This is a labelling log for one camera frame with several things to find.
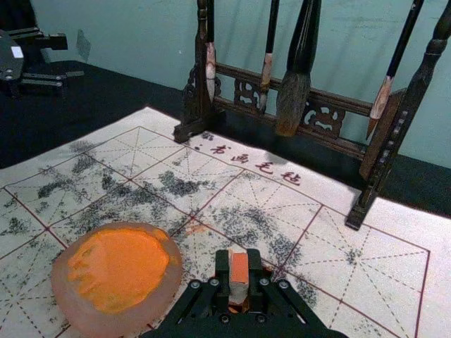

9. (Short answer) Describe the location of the round dish of orange paste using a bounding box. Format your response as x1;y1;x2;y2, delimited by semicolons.
50;221;184;334

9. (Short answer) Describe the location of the large brush with bushy tuft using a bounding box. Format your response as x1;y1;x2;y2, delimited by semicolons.
275;0;323;138

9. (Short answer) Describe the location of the dark carved wooden brush rack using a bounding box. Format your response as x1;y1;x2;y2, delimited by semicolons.
172;0;451;232

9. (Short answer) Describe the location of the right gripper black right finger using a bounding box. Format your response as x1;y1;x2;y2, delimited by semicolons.
246;248;320;327

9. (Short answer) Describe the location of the white gridded felt mat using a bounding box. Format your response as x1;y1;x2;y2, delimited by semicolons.
0;106;451;338

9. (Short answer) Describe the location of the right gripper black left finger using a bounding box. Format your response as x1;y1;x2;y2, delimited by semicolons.
161;249;232;327

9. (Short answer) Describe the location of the thin brush with pale collar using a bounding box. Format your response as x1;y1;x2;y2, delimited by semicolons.
204;0;218;105

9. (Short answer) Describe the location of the black table cloth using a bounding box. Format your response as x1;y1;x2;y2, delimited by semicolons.
0;58;451;220

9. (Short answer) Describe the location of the stone seal with orange face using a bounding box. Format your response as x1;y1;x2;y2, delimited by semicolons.
228;247;252;313

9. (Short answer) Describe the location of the thin brush with grey tuft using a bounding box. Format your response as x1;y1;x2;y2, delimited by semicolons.
259;0;281;111

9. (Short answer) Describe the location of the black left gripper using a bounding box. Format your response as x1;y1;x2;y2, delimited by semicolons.
0;27;85;97

